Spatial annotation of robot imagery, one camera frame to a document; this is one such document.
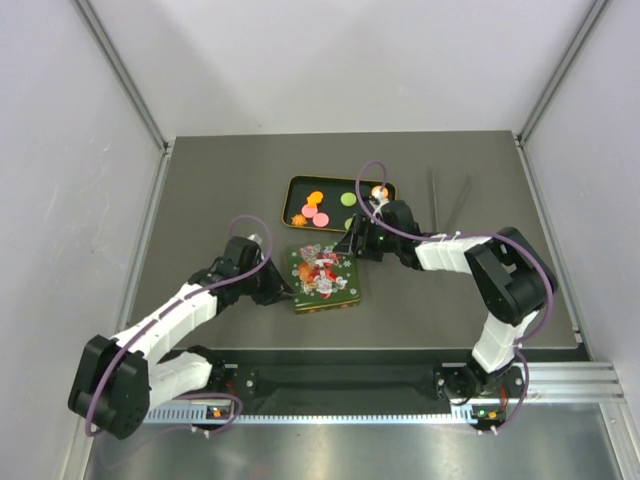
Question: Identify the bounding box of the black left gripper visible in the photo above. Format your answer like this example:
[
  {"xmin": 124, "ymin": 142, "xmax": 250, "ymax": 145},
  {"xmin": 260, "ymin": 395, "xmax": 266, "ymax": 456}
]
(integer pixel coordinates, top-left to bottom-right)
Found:
[{"xmin": 240, "ymin": 256, "xmax": 295, "ymax": 307}]

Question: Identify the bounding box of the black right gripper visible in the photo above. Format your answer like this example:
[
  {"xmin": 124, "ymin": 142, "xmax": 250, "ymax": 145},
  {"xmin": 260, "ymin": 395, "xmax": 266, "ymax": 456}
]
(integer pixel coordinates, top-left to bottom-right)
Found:
[{"xmin": 334, "ymin": 215, "xmax": 401, "ymax": 262}]

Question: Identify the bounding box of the gold square tin lid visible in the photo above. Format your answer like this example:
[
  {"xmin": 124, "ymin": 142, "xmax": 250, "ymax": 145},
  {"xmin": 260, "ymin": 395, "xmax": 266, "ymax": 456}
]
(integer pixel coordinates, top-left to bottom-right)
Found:
[{"xmin": 284, "ymin": 243, "xmax": 362, "ymax": 314}]

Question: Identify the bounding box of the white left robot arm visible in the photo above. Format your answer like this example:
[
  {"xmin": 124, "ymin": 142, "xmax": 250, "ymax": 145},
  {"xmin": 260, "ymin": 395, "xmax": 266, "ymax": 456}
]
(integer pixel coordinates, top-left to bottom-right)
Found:
[{"xmin": 68, "ymin": 232, "xmax": 298, "ymax": 439}]

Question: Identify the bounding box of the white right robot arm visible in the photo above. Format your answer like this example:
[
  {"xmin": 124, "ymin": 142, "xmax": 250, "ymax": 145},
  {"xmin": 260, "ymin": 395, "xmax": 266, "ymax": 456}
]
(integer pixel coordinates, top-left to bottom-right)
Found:
[{"xmin": 348, "ymin": 195, "xmax": 557, "ymax": 397}]

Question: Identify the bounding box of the pink round cookie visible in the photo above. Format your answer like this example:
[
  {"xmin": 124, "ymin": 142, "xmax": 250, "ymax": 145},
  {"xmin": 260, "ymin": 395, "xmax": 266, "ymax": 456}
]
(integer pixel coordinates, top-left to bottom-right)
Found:
[
  {"xmin": 312, "ymin": 212, "xmax": 330, "ymax": 228},
  {"xmin": 301, "ymin": 205, "xmax": 318, "ymax": 219}
]

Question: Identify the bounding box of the black rectangular tray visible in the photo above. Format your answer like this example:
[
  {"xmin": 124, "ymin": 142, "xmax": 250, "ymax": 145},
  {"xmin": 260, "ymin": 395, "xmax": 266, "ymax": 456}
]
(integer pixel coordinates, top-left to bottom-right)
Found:
[{"xmin": 280, "ymin": 174, "xmax": 400, "ymax": 236}]

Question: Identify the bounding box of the green round cookie upper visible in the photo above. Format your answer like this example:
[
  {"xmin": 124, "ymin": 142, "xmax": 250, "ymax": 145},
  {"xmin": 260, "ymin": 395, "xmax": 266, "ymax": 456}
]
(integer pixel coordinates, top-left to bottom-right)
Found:
[{"xmin": 340, "ymin": 192, "xmax": 357, "ymax": 207}]

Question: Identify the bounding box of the orange star cookie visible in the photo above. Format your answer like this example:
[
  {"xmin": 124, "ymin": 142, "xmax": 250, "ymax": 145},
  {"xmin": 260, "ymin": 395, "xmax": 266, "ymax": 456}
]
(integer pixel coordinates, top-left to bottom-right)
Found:
[{"xmin": 291, "ymin": 214, "xmax": 308, "ymax": 227}]

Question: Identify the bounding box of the orange bird cookie left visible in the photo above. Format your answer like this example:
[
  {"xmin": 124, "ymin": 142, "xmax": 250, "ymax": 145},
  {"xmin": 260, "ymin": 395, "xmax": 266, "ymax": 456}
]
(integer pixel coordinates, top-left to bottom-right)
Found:
[{"xmin": 306, "ymin": 191, "xmax": 324, "ymax": 208}]

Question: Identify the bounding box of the orange round cookie top right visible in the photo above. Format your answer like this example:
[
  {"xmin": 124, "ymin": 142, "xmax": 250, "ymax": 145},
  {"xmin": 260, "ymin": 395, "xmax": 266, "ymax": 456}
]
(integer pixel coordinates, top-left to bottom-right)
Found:
[{"xmin": 371, "ymin": 185, "xmax": 389, "ymax": 198}]

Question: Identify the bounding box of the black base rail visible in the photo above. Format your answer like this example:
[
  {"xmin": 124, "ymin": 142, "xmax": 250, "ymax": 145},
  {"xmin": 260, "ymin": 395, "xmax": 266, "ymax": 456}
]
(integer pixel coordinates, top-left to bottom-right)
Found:
[{"xmin": 199, "ymin": 348, "xmax": 525, "ymax": 416}]

